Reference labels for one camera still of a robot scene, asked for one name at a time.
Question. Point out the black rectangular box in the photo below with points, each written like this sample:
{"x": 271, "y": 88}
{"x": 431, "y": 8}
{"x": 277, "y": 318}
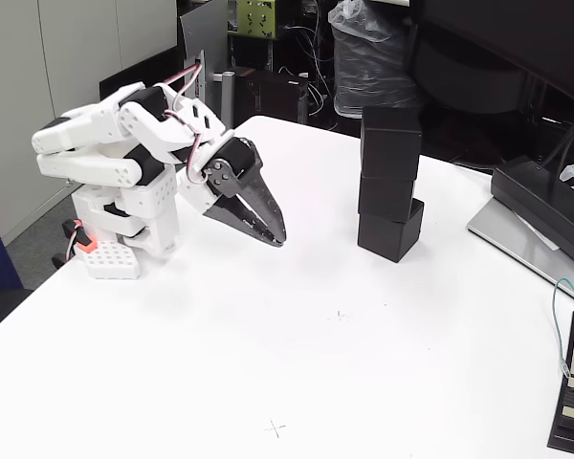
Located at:
{"x": 540, "y": 201}

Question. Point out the black flat panel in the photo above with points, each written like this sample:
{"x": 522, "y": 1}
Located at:
{"x": 139, "y": 72}

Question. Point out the grey metal cabinet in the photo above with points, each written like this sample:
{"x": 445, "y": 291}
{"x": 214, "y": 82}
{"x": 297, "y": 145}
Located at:
{"x": 19, "y": 72}

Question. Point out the silver post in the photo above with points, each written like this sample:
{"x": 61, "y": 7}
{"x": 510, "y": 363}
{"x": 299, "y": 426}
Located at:
{"x": 227, "y": 95}

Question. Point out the orange black table clamp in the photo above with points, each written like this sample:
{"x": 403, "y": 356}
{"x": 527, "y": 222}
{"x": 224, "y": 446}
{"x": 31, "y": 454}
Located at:
{"x": 85, "y": 245}

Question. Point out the black office chair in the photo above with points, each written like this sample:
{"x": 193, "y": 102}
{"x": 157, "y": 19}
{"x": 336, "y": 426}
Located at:
{"x": 469, "y": 81}

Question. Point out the silver monitor stand base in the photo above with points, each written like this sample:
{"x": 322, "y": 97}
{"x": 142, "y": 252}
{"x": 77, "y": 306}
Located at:
{"x": 502, "y": 234}

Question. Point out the black monitor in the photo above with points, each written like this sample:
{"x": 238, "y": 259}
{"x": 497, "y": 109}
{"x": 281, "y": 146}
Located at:
{"x": 531, "y": 38}

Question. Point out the black device with labels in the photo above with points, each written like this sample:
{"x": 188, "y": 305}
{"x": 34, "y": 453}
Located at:
{"x": 569, "y": 430}

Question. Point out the yellow-green perforated panel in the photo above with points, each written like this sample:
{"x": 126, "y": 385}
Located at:
{"x": 256, "y": 19}

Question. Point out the black cube block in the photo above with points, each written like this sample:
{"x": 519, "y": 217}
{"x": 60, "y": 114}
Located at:
{"x": 390, "y": 143}
{"x": 385, "y": 198}
{"x": 387, "y": 239}

